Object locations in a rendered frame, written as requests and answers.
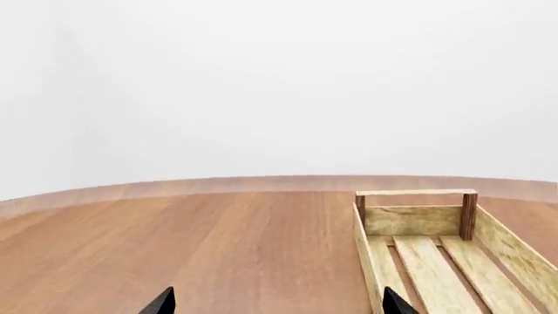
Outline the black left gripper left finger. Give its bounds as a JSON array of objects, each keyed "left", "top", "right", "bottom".
[{"left": 139, "top": 286, "right": 176, "bottom": 314}]

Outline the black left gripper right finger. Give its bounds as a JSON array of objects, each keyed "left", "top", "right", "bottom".
[{"left": 383, "top": 286, "right": 420, "bottom": 314}]

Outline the light wooden slatted tray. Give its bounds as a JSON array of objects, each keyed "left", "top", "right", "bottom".
[{"left": 352, "top": 188, "right": 558, "bottom": 314}]

